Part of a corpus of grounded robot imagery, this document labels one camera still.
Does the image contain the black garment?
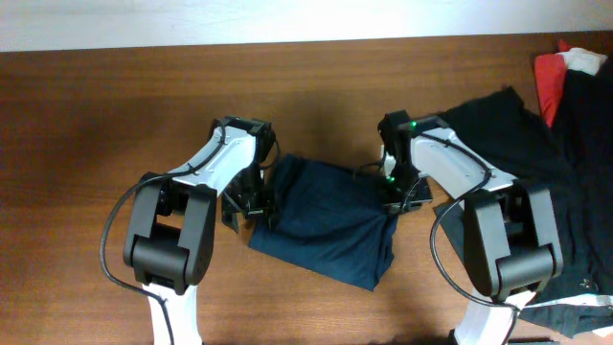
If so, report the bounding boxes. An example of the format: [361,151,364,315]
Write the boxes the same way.
[440,87,612,302]

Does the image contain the left black cable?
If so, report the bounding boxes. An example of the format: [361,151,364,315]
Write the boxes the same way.
[99,117,282,345]

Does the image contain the red cloth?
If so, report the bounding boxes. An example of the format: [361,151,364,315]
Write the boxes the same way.
[534,39,572,127]

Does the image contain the white cloth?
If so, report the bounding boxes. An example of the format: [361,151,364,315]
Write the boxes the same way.
[560,48,607,76]

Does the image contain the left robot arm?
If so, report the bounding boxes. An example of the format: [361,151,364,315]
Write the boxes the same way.
[123,117,278,344]

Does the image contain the navy blue shorts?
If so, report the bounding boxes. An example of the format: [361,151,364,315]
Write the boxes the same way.
[248,154,398,291]

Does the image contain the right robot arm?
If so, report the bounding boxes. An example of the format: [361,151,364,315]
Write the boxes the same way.
[377,110,563,344]

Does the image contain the dark navy garment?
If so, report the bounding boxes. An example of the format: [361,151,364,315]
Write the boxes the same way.
[520,294,612,338]

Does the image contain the right black cable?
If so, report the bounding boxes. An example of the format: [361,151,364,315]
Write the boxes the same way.
[352,131,521,345]

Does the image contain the black cable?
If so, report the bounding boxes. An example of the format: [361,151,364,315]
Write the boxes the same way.
[99,117,282,345]
[352,131,521,345]

